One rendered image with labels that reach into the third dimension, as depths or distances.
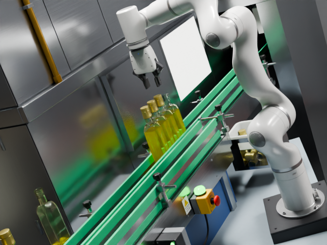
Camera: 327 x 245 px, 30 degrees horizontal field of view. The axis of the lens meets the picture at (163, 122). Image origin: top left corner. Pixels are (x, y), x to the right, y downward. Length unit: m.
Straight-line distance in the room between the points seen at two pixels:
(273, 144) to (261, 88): 0.20
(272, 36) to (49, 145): 1.60
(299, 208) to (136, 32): 0.91
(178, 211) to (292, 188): 0.44
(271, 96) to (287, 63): 1.16
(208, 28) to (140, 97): 0.65
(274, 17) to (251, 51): 1.17
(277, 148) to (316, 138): 1.38
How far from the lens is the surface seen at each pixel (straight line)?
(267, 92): 2.18
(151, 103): 2.41
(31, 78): 2.13
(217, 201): 2.28
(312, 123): 3.52
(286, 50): 3.34
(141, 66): 2.42
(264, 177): 2.84
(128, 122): 2.49
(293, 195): 2.32
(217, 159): 2.53
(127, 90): 2.52
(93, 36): 2.45
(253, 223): 2.50
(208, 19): 2.06
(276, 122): 2.17
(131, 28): 2.37
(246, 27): 2.14
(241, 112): 3.04
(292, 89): 3.41
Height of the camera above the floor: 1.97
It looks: 18 degrees down
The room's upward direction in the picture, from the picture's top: 20 degrees counter-clockwise
